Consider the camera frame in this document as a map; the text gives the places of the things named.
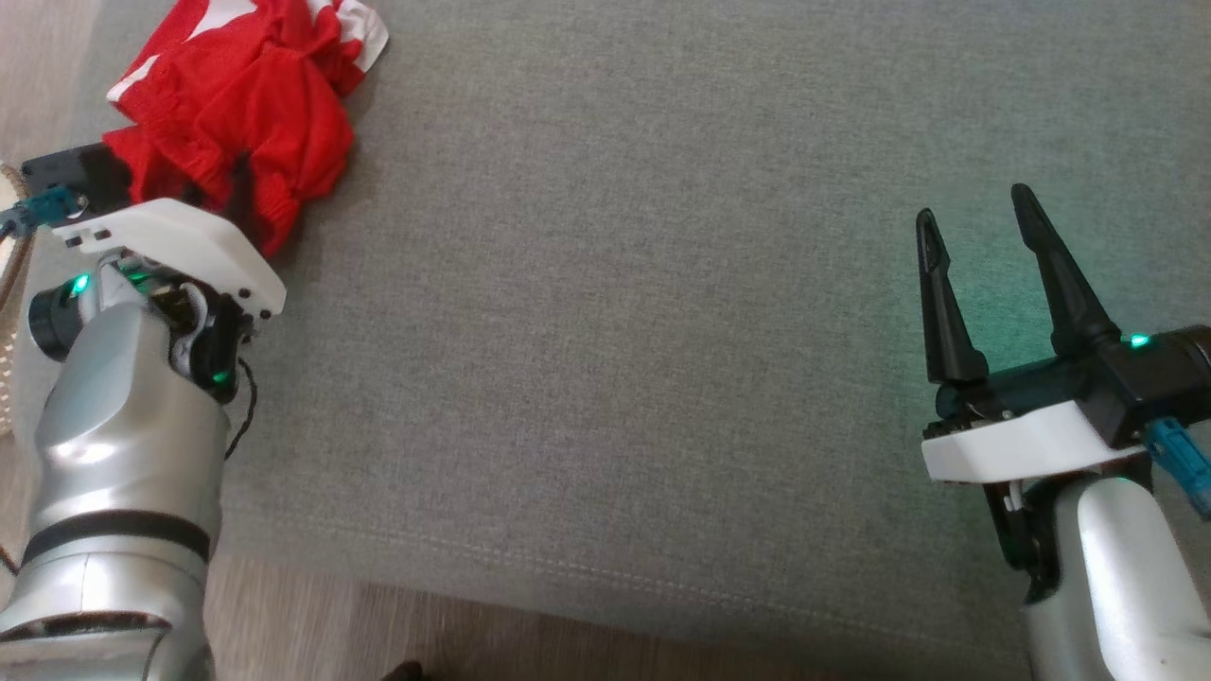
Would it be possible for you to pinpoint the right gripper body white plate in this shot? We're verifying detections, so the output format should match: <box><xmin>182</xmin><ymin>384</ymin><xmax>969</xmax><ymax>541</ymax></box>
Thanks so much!
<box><xmin>921</xmin><ymin>355</ymin><xmax>1150</xmax><ymax>606</ymax></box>

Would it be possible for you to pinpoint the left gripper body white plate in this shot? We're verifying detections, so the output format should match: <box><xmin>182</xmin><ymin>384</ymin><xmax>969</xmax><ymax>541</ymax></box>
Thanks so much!
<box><xmin>52</xmin><ymin>199</ymin><xmax>287</xmax><ymax>405</ymax></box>

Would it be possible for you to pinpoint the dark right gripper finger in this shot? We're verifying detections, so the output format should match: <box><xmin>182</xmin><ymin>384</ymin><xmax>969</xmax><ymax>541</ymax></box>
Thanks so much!
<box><xmin>1010</xmin><ymin>183</ymin><xmax>1122</xmax><ymax>358</ymax></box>
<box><xmin>915</xmin><ymin>208</ymin><xmax>990</xmax><ymax>384</ymax></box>

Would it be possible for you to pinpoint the red shorts white trim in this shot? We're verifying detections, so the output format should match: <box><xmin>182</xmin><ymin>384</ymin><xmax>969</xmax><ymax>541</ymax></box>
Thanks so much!
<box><xmin>102</xmin><ymin>0</ymin><xmax>391</xmax><ymax>258</ymax></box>

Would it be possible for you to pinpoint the grey sofa seat cushion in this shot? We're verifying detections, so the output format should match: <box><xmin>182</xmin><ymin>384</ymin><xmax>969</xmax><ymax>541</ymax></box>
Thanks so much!
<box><xmin>14</xmin><ymin>0</ymin><xmax>1211</xmax><ymax>677</ymax></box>

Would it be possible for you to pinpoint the right camera cable blue plug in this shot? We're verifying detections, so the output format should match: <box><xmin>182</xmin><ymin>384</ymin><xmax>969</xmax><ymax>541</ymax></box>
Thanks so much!
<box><xmin>1143</xmin><ymin>416</ymin><xmax>1211</xmax><ymax>521</ymax></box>

